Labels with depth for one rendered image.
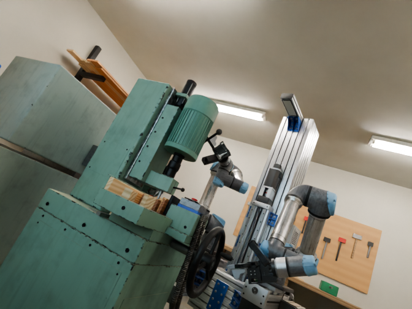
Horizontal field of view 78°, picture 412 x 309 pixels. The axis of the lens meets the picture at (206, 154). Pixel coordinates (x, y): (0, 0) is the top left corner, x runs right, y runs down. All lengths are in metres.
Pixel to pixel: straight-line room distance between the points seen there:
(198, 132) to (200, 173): 3.72
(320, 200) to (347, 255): 3.08
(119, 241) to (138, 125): 0.58
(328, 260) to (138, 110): 3.69
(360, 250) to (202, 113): 3.67
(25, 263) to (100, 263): 0.36
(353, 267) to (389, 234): 0.71
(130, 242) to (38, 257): 0.42
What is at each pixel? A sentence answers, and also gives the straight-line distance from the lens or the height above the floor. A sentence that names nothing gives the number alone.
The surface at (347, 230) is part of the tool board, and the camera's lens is 4.52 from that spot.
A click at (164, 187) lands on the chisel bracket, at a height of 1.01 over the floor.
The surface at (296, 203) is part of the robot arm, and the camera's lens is 1.41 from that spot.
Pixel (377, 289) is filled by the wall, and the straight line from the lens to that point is 4.56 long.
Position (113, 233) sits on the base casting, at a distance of 1.07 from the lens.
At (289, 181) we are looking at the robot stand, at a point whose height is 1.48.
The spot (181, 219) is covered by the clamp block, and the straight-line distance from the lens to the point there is 1.08.
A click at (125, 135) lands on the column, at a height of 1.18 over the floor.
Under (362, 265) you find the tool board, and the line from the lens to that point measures 4.51.
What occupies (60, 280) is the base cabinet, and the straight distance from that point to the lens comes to 1.19.
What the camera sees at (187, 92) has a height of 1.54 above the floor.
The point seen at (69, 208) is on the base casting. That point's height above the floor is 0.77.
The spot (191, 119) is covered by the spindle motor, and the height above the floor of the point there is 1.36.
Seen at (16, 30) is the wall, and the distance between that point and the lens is 3.26.
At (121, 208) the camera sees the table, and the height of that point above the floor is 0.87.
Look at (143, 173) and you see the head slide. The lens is 1.25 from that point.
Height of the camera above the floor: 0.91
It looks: 15 degrees up
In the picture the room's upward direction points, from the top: 25 degrees clockwise
